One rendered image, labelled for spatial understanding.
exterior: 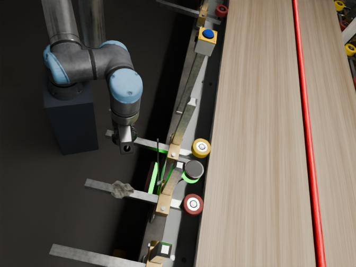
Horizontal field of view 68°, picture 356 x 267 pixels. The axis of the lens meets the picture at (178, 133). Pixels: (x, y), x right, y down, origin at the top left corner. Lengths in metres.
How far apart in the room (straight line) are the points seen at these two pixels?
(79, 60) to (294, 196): 0.96
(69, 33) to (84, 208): 1.31
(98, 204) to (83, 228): 0.17
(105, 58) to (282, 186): 0.86
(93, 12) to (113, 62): 0.53
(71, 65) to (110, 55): 0.11
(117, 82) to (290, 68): 1.14
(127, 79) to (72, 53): 0.18
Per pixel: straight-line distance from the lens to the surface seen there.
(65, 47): 0.84
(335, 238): 1.28
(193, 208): 1.02
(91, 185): 1.07
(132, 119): 0.84
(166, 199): 1.05
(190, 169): 0.83
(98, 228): 1.90
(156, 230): 1.19
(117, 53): 0.83
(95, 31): 1.36
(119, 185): 1.04
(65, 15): 0.91
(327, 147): 1.46
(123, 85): 0.75
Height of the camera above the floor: 1.86
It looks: 58 degrees down
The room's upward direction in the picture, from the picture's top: 22 degrees clockwise
